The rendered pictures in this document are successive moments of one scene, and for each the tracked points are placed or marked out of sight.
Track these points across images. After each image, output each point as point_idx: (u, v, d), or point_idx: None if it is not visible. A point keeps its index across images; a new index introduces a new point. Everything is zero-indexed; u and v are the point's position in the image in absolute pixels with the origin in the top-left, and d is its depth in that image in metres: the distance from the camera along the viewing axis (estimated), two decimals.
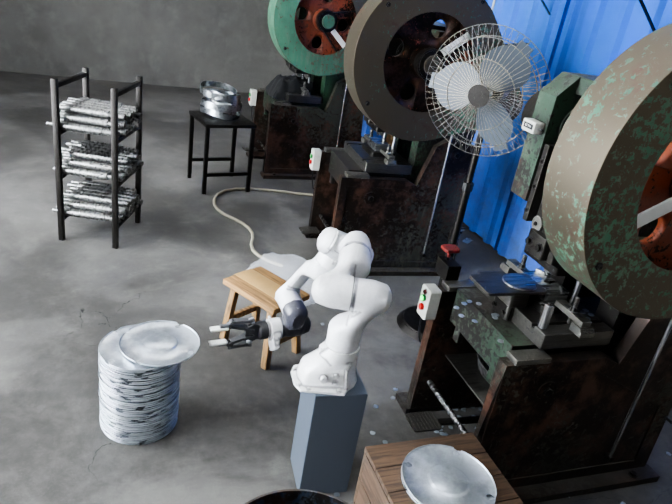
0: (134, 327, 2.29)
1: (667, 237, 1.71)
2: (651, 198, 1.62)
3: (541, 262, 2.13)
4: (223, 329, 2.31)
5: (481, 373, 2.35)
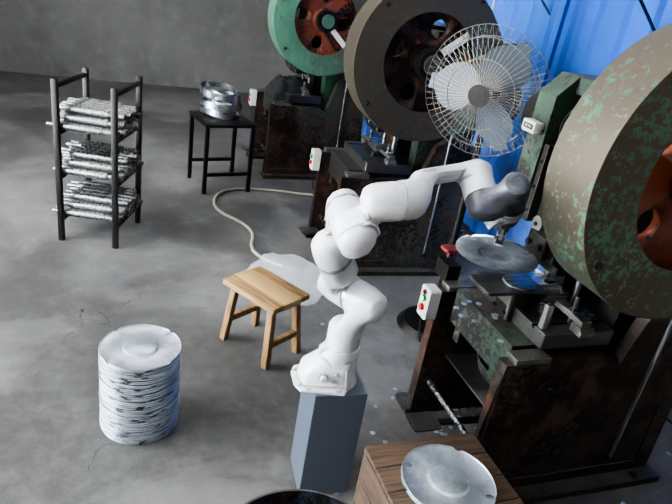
0: (526, 271, 2.15)
1: None
2: None
3: (541, 262, 2.13)
4: (497, 233, 1.98)
5: (481, 373, 2.35)
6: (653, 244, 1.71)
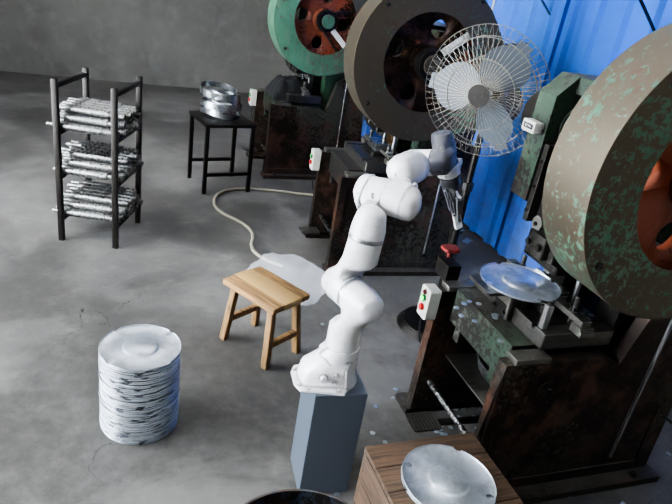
0: (556, 286, 2.18)
1: None
2: None
3: (541, 262, 2.13)
4: (461, 217, 2.35)
5: (481, 373, 2.35)
6: None
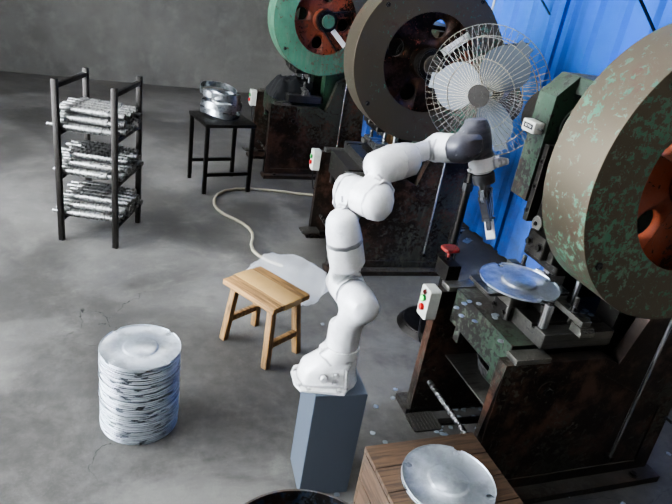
0: (507, 264, 2.29)
1: None
2: None
3: (541, 262, 2.13)
4: (493, 226, 2.04)
5: (481, 373, 2.35)
6: None
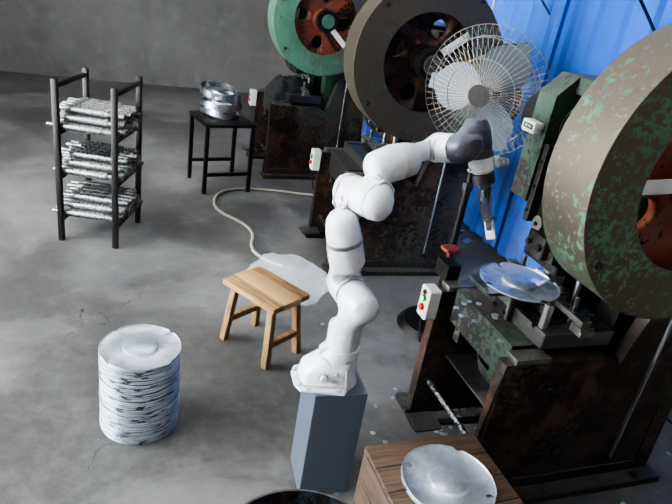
0: (482, 277, 2.15)
1: (650, 230, 1.68)
2: (655, 177, 1.59)
3: (541, 262, 2.13)
4: (493, 226, 2.04)
5: (481, 373, 2.35)
6: None
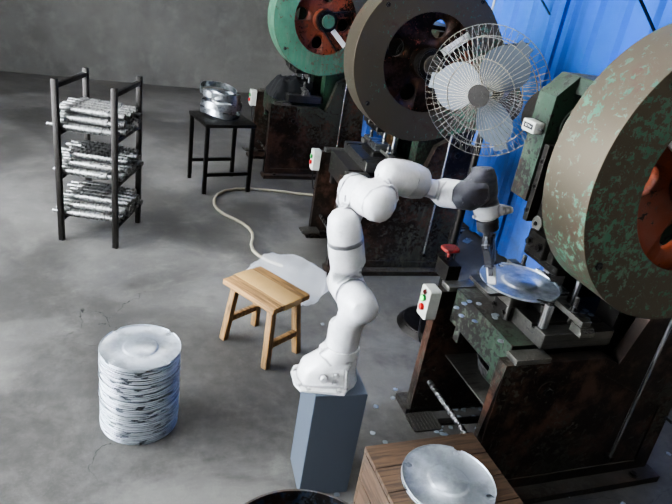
0: (532, 301, 2.04)
1: (640, 204, 1.62)
2: None
3: (541, 262, 2.13)
4: (494, 272, 2.08)
5: (481, 373, 2.35)
6: None
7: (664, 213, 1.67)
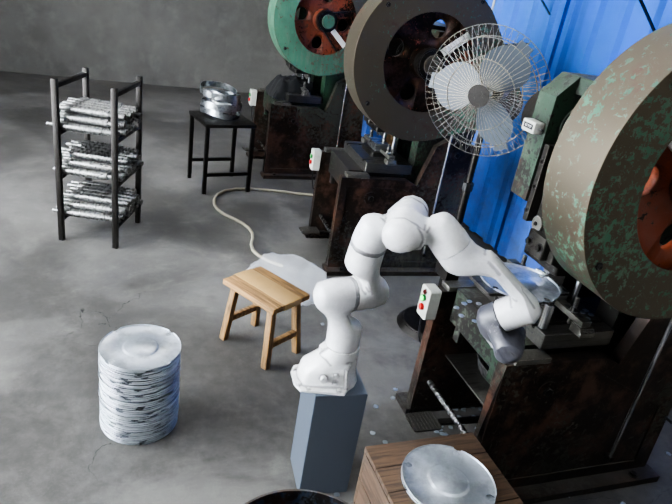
0: (542, 302, 2.05)
1: (640, 204, 1.62)
2: None
3: (541, 262, 2.13)
4: None
5: (481, 373, 2.35)
6: None
7: (664, 213, 1.67)
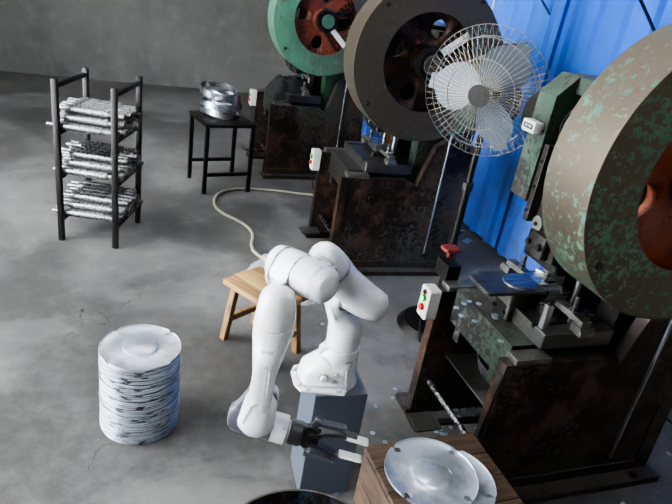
0: (396, 489, 1.74)
1: None
2: None
3: (541, 262, 2.13)
4: (353, 434, 1.77)
5: (481, 373, 2.35)
6: None
7: None
